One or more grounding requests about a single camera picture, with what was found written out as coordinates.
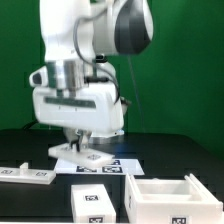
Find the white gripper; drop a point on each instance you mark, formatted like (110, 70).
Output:
(93, 109)

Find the white door panel with knob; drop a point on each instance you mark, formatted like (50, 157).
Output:
(25, 175)

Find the white cabinet body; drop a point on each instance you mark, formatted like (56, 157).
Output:
(157, 201)

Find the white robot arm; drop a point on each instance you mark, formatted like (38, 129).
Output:
(75, 89)

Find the white cabinet top block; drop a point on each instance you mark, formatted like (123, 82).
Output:
(90, 203)

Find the white marker sheet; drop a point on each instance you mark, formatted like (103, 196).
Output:
(118, 167)

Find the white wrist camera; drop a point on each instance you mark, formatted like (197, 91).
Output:
(39, 77)

